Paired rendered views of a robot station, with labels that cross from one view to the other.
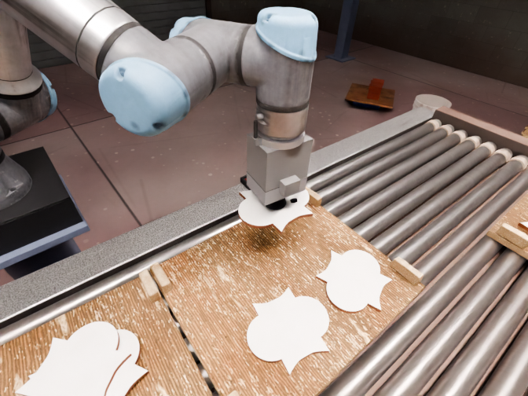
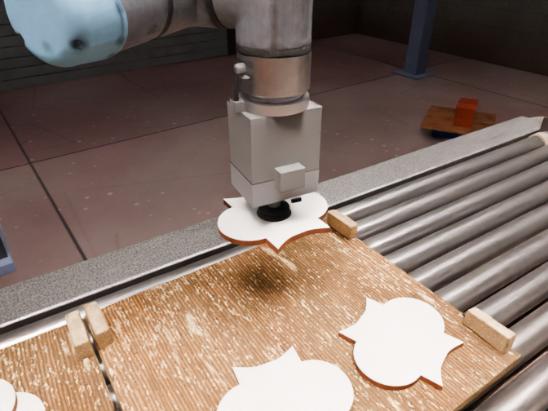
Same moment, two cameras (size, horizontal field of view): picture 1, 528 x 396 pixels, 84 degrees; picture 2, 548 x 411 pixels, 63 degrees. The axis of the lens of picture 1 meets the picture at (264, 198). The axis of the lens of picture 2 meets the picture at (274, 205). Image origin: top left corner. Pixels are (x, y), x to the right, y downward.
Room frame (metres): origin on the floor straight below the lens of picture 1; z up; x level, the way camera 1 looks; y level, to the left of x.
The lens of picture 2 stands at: (-0.05, -0.07, 1.36)
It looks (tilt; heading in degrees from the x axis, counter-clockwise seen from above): 32 degrees down; 6
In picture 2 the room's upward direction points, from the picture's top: straight up
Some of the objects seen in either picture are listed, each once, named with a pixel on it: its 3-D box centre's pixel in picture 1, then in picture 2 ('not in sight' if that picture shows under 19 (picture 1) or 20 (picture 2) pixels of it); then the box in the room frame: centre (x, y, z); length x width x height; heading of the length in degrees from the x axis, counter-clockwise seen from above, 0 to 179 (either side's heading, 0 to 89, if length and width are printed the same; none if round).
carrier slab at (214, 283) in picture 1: (286, 280); (291, 338); (0.33, -0.05, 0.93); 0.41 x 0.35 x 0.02; 129
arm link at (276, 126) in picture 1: (279, 116); (271, 72); (0.40, -0.02, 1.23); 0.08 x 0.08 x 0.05
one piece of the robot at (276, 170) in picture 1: (280, 164); (276, 147); (0.40, -0.02, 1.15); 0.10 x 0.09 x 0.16; 33
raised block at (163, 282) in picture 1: (160, 276); (98, 323); (0.31, 0.19, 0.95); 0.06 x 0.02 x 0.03; 39
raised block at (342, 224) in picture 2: (311, 196); (342, 223); (0.55, -0.12, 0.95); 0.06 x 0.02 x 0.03; 39
